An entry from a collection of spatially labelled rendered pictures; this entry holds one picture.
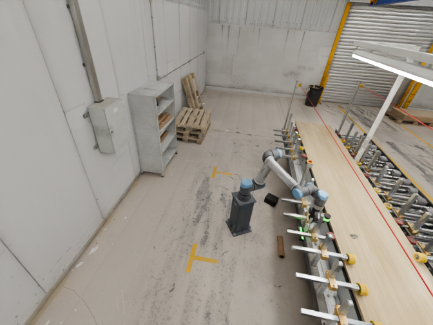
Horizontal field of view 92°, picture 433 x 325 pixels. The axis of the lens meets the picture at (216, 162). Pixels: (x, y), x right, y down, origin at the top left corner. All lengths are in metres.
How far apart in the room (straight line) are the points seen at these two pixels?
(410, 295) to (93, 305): 2.90
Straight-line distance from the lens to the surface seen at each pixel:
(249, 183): 2.70
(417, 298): 2.46
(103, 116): 2.79
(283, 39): 9.42
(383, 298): 2.28
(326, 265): 2.55
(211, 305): 2.75
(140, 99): 3.53
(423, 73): 2.04
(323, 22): 9.67
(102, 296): 2.97
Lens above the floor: 2.57
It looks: 34 degrees down
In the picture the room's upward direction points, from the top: 4 degrees clockwise
